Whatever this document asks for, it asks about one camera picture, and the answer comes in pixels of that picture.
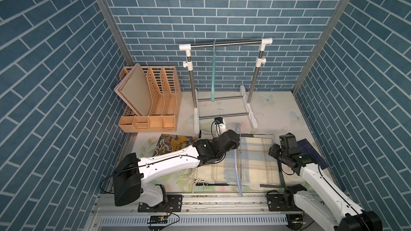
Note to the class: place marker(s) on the black mounting plate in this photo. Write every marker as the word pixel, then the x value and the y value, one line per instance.
pixel 277 202
pixel 173 204

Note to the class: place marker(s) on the beige folder board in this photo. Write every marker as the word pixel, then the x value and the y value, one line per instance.
pixel 134 91

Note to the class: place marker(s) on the teal green clothes hanger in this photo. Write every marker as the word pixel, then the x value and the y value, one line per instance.
pixel 213 72

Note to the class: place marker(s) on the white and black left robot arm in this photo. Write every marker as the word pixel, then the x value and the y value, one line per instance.
pixel 132 178

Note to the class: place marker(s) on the light blue clothes hanger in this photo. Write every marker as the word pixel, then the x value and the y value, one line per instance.
pixel 237 162

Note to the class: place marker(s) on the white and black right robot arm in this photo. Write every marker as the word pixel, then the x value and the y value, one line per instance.
pixel 336 211

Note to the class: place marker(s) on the yellow illustrated book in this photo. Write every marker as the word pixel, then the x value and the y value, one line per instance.
pixel 168 143

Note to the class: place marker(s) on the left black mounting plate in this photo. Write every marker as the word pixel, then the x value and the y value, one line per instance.
pixel 173 204

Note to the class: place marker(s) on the dark blue notebook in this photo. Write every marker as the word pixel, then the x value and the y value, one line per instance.
pixel 306 148

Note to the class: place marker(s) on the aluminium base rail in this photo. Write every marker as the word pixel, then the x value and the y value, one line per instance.
pixel 197 210

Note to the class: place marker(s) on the orange plastic file organizer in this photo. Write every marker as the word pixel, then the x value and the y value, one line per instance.
pixel 166 100

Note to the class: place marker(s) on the green circuit board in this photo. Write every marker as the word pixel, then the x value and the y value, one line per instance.
pixel 158 220

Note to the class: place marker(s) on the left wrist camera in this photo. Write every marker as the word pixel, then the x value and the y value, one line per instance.
pixel 219 125

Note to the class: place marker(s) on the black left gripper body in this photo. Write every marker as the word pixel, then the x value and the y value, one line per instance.
pixel 234 146

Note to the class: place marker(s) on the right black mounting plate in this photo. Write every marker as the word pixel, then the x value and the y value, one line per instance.
pixel 277 202

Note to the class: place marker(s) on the black grey checkered mat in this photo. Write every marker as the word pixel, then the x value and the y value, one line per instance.
pixel 273 179

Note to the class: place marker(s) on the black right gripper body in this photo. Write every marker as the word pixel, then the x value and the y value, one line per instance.
pixel 284 154

